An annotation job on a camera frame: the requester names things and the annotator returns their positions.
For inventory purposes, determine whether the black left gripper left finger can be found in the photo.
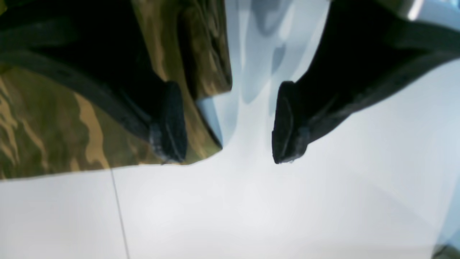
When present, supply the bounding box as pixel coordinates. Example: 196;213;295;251
0;0;188;163

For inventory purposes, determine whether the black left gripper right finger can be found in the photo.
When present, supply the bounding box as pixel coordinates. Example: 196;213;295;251
272;0;460;164

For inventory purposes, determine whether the camouflage T-shirt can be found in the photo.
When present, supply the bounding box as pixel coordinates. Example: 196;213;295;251
0;0;232;180

